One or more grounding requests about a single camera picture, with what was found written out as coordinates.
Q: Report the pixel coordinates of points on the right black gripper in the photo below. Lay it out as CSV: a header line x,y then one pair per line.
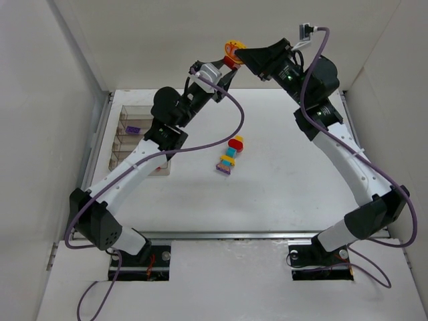
x,y
273,60

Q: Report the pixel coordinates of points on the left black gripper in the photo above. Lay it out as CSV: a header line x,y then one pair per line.
x,y
201,95

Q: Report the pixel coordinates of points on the small yellow lego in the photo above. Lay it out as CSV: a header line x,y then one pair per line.
x,y
230,49

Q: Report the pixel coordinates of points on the red rounded lego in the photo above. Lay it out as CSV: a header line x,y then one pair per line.
x,y
236,144

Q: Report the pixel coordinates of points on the yellow lego plate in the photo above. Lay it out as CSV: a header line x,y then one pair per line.
x,y
227,160

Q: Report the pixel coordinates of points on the purple tan lego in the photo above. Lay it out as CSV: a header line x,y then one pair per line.
x,y
223,168

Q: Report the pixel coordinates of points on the purple lego plate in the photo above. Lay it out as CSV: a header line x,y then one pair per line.
x,y
132,130

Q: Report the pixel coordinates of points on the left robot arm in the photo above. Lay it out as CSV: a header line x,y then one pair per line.
x,y
92,211

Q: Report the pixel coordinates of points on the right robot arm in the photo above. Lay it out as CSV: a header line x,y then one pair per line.
x,y
380,202

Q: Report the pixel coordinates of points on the clear bin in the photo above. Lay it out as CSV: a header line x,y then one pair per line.
x,y
160,170
143,124
135,112
126,142

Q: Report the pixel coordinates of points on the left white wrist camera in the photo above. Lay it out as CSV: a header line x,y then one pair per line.
x,y
210,73

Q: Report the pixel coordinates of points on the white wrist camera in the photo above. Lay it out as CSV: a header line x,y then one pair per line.
x,y
305,33
210,73

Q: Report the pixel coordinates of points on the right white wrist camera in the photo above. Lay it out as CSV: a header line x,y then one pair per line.
x,y
305,33

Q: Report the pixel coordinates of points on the aluminium rail front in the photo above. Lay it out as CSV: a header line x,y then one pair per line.
x,y
228,235

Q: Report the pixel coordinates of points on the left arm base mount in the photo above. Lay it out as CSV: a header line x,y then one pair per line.
x,y
155,268

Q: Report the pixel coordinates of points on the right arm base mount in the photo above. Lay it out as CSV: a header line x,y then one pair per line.
x,y
309,263

